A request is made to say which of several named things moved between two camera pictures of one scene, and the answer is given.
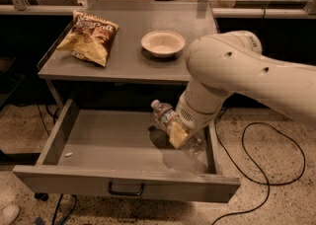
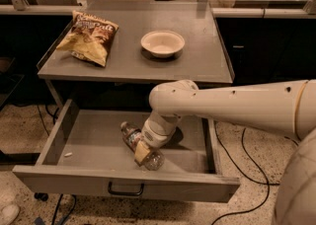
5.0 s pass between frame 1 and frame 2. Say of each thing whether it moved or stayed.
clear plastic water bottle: moved
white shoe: stayed
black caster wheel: stayed
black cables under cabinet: stayed
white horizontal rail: stayed
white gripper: moved
